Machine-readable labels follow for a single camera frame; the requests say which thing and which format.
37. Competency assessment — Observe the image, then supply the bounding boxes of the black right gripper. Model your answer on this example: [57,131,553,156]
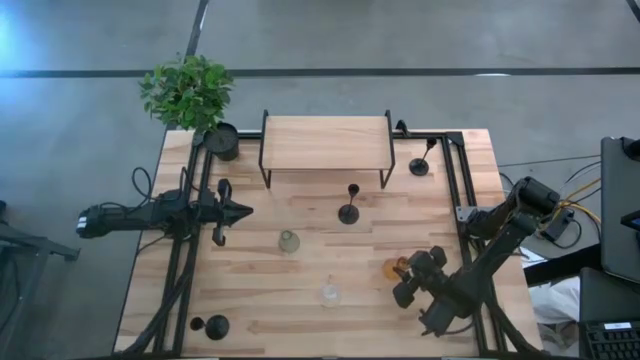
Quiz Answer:
[392,245,448,309]

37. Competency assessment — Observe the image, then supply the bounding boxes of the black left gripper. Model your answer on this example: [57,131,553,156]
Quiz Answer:
[200,178,254,247]

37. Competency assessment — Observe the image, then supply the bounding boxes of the amber glass vase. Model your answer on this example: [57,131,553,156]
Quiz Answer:
[382,256,409,282]

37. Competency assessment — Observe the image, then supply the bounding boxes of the pale green glass vase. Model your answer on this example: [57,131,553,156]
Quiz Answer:
[277,229,301,255]

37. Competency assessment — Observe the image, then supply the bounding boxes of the clear glass vase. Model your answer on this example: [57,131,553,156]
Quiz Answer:
[319,282,343,308]

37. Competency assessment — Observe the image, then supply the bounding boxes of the black candle stick holder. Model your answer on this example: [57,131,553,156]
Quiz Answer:
[408,137,438,177]
[189,314,231,342]
[337,183,361,226]

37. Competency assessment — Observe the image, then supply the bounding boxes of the black plant pot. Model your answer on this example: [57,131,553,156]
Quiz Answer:
[202,121,241,162]

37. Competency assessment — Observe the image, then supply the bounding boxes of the green leafy plant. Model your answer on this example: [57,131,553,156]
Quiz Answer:
[138,53,235,132]

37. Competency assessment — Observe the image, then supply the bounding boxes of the white bag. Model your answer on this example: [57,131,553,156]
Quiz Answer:
[527,275,581,326]

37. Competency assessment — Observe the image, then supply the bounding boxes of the black power adapter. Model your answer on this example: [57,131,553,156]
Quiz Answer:
[542,207,576,244]

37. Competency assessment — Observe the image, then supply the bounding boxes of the black metal stand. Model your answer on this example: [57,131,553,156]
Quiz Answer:
[0,199,81,360]

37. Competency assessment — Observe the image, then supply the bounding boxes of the black keyboard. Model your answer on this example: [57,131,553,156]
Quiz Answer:
[578,319,640,360]

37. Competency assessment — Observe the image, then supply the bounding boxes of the black monitor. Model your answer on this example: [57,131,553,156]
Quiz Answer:
[599,135,640,286]

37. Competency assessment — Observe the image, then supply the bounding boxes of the grey metal bracket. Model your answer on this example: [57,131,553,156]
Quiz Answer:
[455,205,481,224]

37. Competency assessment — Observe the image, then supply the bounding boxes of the black cable loop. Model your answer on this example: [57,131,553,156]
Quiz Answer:
[130,166,166,201]

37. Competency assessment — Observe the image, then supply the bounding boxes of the wooden shelf with black frame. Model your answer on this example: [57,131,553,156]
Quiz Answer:
[257,109,397,190]

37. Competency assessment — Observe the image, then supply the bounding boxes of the black aluminium table frame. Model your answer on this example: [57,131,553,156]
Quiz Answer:
[114,130,546,359]

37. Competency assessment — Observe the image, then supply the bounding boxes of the yellow cables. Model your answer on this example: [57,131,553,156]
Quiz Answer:
[559,177,603,226]

